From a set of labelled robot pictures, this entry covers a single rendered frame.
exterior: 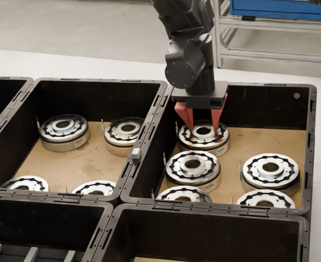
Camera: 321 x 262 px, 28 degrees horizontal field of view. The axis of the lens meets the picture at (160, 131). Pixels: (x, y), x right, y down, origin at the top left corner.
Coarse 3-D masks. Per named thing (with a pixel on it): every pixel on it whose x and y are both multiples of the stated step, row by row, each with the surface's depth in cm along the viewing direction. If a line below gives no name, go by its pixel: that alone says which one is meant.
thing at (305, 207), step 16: (160, 112) 125; (144, 144) 117; (144, 160) 113; (304, 160) 108; (128, 176) 109; (304, 176) 104; (128, 192) 105; (304, 192) 101; (208, 208) 100; (224, 208) 100; (240, 208) 99; (256, 208) 99; (272, 208) 99; (288, 208) 98; (304, 208) 98
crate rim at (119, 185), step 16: (48, 80) 141; (64, 80) 140; (80, 80) 140; (96, 80) 139; (112, 80) 138; (128, 80) 137; (144, 80) 137; (160, 80) 136; (160, 96) 131; (16, 112) 131; (0, 128) 126; (128, 160) 113; (0, 192) 109; (16, 192) 108; (32, 192) 108; (48, 192) 107; (64, 192) 107; (112, 192) 106
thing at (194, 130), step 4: (204, 124) 132; (196, 128) 131; (200, 128) 131; (204, 128) 131; (208, 128) 131; (212, 128) 130; (192, 132) 130; (196, 132) 131; (212, 132) 129; (196, 136) 129; (200, 136) 128; (204, 136) 128; (208, 136) 128; (212, 136) 129
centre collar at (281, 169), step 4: (268, 160) 120; (272, 160) 119; (260, 164) 119; (264, 164) 119; (268, 164) 119; (272, 164) 119; (276, 164) 118; (280, 164) 118; (260, 168) 118; (280, 168) 117; (284, 168) 118; (260, 172) 117; (264, 172) 117; (268, 172) 117; (272, 172) 116; (276, 172) 116; (280, 172) 116; (264, 176) 116; (268, 176) 116; (272, 176) 116; (276, 176) 116
